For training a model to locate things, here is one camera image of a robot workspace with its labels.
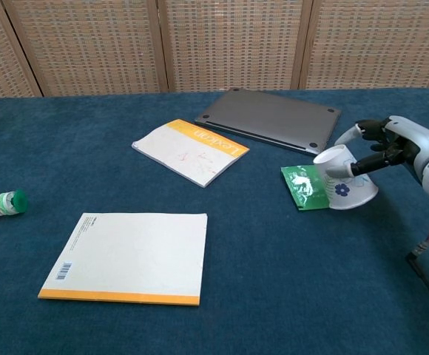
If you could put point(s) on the green white toy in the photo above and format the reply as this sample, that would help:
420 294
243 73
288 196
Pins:
13 201

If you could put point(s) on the grey closed laptop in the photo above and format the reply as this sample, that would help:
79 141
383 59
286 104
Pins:
270 116

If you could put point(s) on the teal table cloth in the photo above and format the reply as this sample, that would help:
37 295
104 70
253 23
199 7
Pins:
236 296

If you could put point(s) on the woven folding screen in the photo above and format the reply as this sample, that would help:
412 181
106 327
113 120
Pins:
214 40

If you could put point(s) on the white book with barcode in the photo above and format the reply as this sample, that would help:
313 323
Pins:
129 255

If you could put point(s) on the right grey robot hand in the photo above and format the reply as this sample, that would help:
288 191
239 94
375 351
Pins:
403 144

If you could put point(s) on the Lexicon book orange stripe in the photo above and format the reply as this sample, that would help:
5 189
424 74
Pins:
188 153

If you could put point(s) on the green tea bag sachet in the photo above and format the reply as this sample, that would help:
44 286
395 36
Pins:
305 188

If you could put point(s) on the white floral paper cup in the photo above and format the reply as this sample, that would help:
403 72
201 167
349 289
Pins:
347 181

